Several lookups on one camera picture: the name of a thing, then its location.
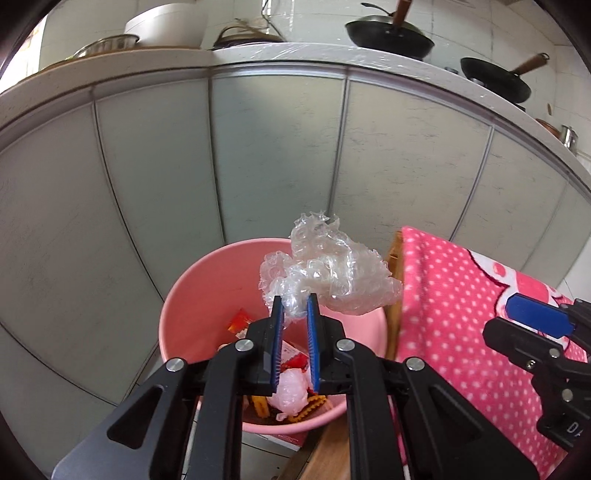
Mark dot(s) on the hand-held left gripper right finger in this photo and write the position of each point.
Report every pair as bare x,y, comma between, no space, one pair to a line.
314,350

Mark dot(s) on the yellow foam net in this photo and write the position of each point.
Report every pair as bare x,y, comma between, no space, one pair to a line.
310,408

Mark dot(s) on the white crumpled plastic bag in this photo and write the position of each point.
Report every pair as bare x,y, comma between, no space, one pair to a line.
291,392

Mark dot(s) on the steel kettle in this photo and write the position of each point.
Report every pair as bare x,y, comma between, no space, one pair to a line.
569,136

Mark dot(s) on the white kitchen counter cabinet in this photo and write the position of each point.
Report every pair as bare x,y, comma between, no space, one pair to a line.
277,152

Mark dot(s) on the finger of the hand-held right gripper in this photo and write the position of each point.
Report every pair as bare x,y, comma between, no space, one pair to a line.
521,344
535,314

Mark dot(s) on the brown bowl with spoon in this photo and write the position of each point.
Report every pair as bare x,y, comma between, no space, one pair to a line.
549,125

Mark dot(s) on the white rice cooker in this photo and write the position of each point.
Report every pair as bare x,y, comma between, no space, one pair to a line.
161,23

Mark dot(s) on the black wok with lid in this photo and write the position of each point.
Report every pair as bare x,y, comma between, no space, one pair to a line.
392,37

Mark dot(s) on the steel bowl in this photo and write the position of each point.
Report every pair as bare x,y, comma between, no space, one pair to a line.
106,46

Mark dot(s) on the wooden table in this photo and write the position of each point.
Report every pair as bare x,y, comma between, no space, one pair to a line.
323,452

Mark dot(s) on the pink polka dot blanket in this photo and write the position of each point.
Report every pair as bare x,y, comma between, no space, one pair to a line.
443,314

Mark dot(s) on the red snack packet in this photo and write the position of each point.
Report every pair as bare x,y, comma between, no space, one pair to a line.
238,321

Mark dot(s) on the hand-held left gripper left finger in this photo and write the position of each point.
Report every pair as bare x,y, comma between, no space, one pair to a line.
276,350

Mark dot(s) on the clear bubble wrap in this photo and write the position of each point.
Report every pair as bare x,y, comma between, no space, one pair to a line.
341,272

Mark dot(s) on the pink plastic bucket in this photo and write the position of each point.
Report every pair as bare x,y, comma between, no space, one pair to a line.
198,300

